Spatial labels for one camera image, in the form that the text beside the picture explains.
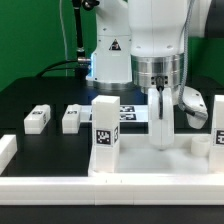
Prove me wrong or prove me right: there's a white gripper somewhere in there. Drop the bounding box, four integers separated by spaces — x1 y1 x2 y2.
148 87 208 150

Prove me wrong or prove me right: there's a white desk top tray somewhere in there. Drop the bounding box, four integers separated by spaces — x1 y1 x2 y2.
88 134 224 176

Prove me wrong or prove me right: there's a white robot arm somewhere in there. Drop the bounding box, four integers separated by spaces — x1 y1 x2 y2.
83 0 224 149

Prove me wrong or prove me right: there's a white U-shaped border fence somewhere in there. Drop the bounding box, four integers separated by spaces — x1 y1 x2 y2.
0 135 224 205

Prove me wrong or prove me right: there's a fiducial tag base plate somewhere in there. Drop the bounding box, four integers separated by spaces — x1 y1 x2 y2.
81 105 148 123

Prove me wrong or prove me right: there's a black cable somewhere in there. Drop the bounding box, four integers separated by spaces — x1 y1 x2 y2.
34 59 88 78

